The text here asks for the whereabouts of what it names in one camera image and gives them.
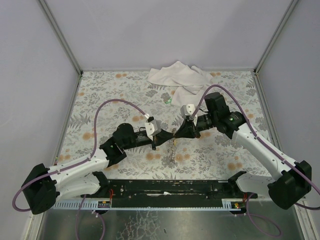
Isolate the green tagged key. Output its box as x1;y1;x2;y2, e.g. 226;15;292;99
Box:
165;98;172;105

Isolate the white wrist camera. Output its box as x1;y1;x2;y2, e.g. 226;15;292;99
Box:
145;116;162;140
180;104;196;119

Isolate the white crumpled cloth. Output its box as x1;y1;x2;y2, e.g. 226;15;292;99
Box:
147;61;213;107

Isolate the grey aluminium corner post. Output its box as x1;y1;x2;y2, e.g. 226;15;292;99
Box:
253;0;300;76

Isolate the purple floor cable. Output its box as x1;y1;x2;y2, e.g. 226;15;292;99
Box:
246;191;283;237
74;194;106;240

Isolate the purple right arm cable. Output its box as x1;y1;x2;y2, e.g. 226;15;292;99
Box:
189;84;320;209

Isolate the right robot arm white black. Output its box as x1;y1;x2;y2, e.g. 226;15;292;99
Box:
175;92;312;210

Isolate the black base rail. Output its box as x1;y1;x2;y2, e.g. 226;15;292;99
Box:
80;178;258;208

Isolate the purple right floor cable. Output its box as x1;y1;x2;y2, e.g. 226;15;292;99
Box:
246;191;283;237

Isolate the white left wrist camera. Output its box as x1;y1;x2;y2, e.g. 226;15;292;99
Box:
145;116;162;140

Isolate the white slotted cable duct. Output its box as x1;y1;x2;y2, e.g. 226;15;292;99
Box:
51;199;245;212

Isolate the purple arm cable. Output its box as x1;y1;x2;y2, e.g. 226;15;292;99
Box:
12;98;151;212
189;84;320;209

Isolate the white disc with keyrings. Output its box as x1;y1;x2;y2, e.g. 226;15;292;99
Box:
167;137;177;164

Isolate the grey left corner post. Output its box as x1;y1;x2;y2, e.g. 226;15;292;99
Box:
36;0;83;76

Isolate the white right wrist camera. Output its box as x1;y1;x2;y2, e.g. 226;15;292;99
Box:
180;104;196;119

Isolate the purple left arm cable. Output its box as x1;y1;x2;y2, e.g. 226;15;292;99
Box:
12;98;151;212

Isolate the purple left floor cable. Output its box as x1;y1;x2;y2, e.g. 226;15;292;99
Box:
74;194;106;240

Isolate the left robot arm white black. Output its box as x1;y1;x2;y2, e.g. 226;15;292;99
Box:
21;122;174;215

